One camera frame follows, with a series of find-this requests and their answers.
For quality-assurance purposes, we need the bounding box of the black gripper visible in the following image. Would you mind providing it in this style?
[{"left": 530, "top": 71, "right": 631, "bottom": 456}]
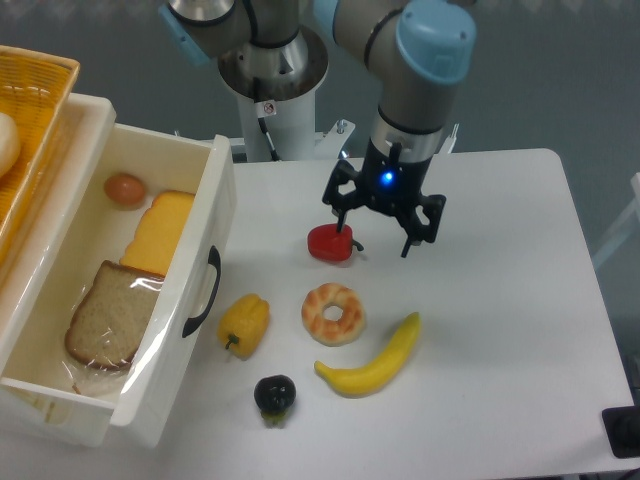
[{"left": 322, "top": 140, "right": 446, "bottom": 258}]

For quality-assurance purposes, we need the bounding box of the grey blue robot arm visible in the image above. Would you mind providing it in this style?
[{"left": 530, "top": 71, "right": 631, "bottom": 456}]
[{"left": 160, "top": 1, "right": 476, "bottom": 247}]

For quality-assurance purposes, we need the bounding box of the white drawer cabinet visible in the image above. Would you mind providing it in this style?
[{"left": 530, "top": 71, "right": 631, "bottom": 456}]
[{"left": 1, "top": 94, "right": 116, "bottom": 447}]

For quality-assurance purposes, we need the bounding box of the red bell pepper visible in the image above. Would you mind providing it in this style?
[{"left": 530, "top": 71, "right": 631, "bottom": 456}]
[{"left": 307, "top": 224, "right": 364, "bottom": 262}]

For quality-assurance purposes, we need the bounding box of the glazed donut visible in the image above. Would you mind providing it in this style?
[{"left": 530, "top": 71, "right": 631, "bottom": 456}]
[{"left": 301, "top": 282, "right": 366, "bottom": 347}]

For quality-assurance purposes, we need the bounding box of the yellow banana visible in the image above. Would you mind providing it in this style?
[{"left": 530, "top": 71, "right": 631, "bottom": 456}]
[{"left": 314, "top": 312, "right": 422, "bottom": 397}]

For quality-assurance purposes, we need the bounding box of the yellow bell pepper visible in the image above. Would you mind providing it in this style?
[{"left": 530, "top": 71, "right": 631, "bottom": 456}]
[{"left": 216, "top": 293, "right": 270, "bottom": 359}]

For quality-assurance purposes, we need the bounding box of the yellow toast slice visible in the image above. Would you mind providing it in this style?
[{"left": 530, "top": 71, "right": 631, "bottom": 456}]
[{"left": 119, "top": 191, "right": 195, "bottom": 277}]

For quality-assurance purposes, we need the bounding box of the brown egg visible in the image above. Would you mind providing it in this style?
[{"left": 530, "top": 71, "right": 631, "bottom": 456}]
[{"left": 103, "top": 173, "right": 146, "bottom": 207}]

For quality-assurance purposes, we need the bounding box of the brown bread slice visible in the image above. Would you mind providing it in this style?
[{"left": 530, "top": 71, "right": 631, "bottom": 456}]
[{"left": 64, "top": 261, "right": 164, "bottom": 371}]

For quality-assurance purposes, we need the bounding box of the black device at edge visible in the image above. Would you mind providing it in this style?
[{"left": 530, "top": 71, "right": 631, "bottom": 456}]
[{"left": 601, "top": 406, "right": 640, "bottom": 459}]

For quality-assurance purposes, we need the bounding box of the yellow woven basket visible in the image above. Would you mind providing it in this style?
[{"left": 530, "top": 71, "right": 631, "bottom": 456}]
[{"left": 1, "top": 45, "right": 80, "bottom": 258}]

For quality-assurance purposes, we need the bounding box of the white bread bun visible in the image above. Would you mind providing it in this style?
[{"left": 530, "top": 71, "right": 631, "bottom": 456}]
[{"left": 0, "top": 113, "right": 21, "bottom": 177}]

